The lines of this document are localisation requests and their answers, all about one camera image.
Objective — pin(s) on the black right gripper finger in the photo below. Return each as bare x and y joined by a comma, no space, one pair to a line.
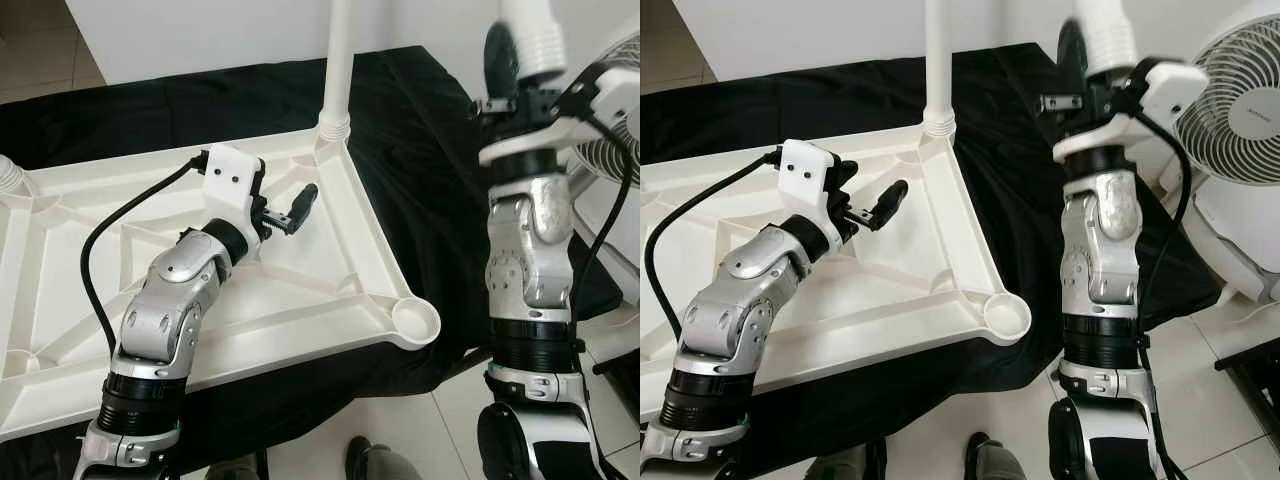
1140,82
502,62
580,90
1072,60

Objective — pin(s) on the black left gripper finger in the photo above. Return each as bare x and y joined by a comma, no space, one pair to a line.
885,205
848,175
261,180
303,208

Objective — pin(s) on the white plastic ribbed tabletop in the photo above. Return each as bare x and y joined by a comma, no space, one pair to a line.
300,290
900,290

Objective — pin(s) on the grey robot left foot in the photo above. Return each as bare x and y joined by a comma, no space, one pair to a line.
235,470
845,465

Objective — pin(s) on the grey robot foot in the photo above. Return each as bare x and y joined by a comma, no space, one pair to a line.
998,460
385,462
845,465
235,470

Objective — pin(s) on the grey robot right foot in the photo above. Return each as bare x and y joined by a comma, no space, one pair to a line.
998,460
385,462

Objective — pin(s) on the black floor stand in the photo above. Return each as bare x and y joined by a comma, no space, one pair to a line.
620,385
1255,380

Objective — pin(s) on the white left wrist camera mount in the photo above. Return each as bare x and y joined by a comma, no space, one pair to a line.
232,175
805,170

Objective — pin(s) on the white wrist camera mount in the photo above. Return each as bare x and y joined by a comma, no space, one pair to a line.
610,95
232,175
1175,85
805,170

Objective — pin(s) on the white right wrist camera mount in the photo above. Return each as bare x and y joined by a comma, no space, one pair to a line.
610,95
1175,85

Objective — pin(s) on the white pedestal fan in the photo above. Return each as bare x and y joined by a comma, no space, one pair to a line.
1240,120
605,165

